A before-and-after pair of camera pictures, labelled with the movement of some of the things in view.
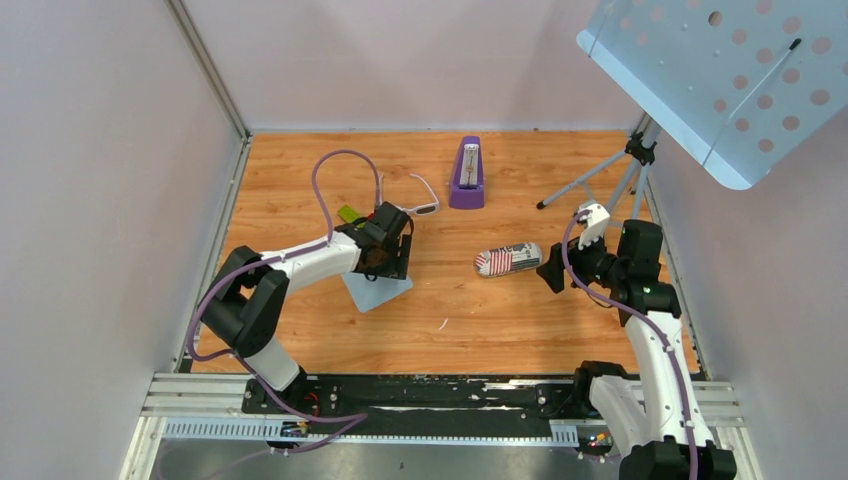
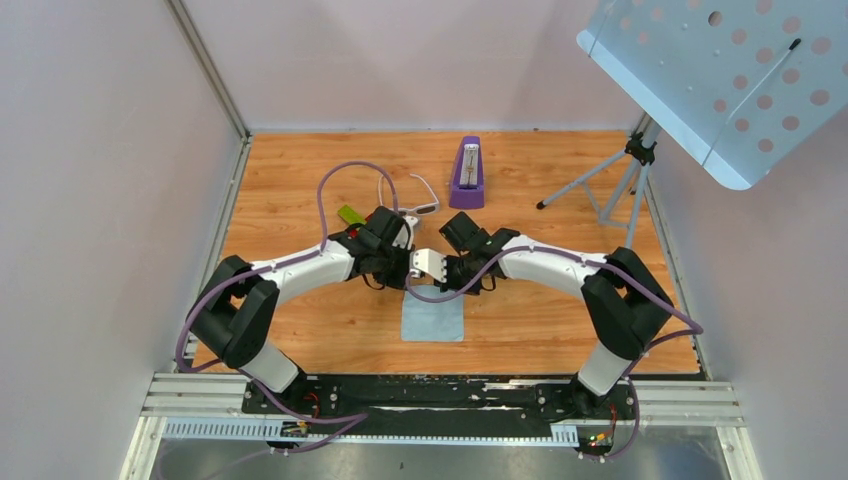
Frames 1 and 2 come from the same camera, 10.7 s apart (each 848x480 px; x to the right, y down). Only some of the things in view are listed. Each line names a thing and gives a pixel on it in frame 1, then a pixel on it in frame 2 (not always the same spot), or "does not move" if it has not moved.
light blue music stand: (739, 85) does not move
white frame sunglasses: (421, 209) does not move
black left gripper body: (393, 261) does not move
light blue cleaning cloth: (368, 294) → (441, 321)
